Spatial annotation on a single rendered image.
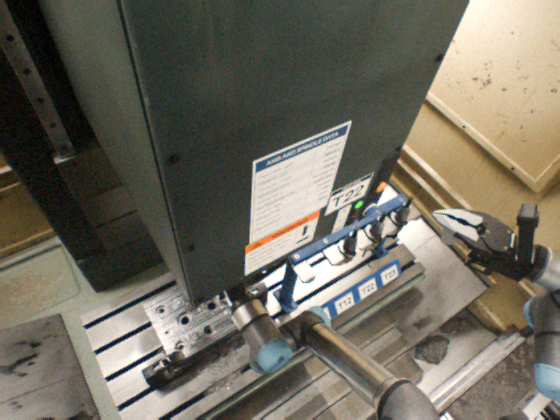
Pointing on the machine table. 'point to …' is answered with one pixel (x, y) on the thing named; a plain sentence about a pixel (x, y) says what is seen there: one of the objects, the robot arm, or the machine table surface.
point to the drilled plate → (189, 324)
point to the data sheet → (295, 181)
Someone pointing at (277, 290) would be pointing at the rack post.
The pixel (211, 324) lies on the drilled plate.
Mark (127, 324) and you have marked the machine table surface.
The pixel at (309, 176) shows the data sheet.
